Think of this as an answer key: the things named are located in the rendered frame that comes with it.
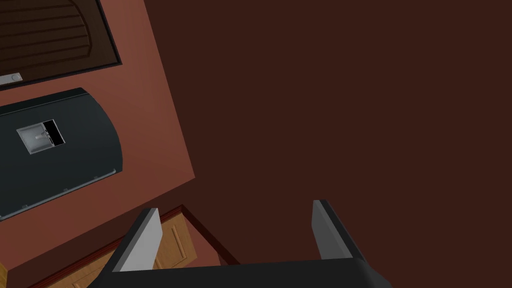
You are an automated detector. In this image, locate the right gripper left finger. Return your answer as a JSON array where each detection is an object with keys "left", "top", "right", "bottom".
[{"left": 111, "top": 207, "right": 163, "bottom": 273}]

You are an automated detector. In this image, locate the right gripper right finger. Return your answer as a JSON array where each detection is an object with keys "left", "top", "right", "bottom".
[{"left": 311, "top": 199, "right": 368, "bottom": 264}]

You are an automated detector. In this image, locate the light wooden cabinet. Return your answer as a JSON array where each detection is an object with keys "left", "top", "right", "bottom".
[{"left": 0, "top": 211, "right": 199, "bottom": 288}]

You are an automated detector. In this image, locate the dark brown door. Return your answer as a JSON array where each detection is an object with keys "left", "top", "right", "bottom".
[{"left": 0, "top": 0, "right": 123, "bottom": 92}]

